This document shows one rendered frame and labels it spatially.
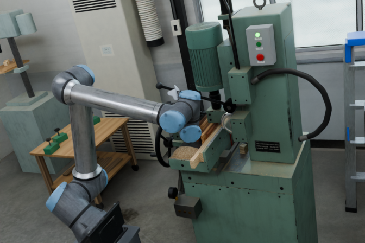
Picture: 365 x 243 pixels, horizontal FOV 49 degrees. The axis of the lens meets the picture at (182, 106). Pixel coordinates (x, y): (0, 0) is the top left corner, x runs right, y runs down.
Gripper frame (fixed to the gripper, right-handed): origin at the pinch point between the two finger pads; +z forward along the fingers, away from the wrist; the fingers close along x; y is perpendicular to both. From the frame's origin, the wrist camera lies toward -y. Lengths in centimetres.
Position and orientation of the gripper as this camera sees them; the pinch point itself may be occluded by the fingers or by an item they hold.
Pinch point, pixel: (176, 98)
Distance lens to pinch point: 198.9
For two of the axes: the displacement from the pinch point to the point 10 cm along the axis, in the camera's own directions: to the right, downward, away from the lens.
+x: 0.5, 8.9, 4.5
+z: -2.4, -4.3, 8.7
